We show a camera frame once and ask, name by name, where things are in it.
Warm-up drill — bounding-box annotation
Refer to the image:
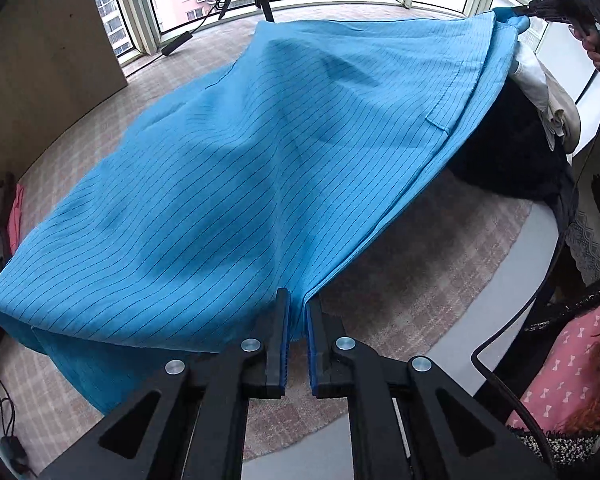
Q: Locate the brown wooden board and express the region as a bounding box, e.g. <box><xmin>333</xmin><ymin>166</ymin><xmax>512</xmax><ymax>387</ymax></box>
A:
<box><xmin>0</xmin><ymin>0</ymin><xmax>126</xmax><ymax>177</ymax></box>

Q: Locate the person's right hand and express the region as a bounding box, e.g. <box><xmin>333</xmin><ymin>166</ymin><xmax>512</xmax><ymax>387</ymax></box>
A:
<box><xmin>569</xmin><ymin>25</ymin><xmax>600</xmax><ymax>72</ymax></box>

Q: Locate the black inline cable controller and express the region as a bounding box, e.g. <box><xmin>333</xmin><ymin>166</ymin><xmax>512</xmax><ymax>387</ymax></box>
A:
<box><xmin>161</xmin><ymin>30</ymin><xmax>193</xmax><ymax>56</ymax></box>

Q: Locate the pink plaid bed sheet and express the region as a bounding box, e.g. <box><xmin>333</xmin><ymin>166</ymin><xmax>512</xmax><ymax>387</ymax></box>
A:
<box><xmin>0</xmin><ymin>18</ymin><xmax>535</xmax><ymax>479</ymax></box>

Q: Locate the black power cable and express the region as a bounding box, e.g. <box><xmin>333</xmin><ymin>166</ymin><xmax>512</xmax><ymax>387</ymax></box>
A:
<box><xmin>470</xmin><ymin>66</ymin><xmax>600</xmax><ymax>461</ymax></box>

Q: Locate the pink bow-print clothing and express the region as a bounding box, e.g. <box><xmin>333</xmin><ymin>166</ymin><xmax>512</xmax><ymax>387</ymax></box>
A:
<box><xmin>521</xmin><ymin>305</ymin><xmax>600</xmax><ymax>431</ymax></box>

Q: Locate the white cream garment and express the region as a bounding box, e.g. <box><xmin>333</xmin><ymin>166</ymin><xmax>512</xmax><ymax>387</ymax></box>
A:
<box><xmin>508</xmin><ymin>41</ymin><xmax>581</xmax><ymax>155</ymax></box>

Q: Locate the dark navy clothes pile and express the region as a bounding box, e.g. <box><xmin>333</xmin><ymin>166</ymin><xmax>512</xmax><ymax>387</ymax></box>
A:
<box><xmin>448</xmin><ymin>80</ymin><xmax>578</xmax><ymax>218</ymax></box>

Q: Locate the black power adapter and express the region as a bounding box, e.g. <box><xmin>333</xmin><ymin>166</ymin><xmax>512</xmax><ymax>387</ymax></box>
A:
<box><xmin>0</xmin><ymin>436</ymin><xmax>30</xmax><ymax>474</ymax></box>

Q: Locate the pink folded garment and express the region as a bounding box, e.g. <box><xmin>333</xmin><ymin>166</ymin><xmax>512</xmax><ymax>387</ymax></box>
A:
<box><xmin>7</xmin><ymin>183</ymin><xmax>24</xmax><ymax>255</ymax></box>

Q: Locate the blue striped garment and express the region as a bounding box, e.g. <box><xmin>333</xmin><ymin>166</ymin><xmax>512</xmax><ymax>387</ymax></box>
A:
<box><xmin>0</xmin><ymin>9</ymin><xmax>529</xmax><ymax>413</ymax></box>

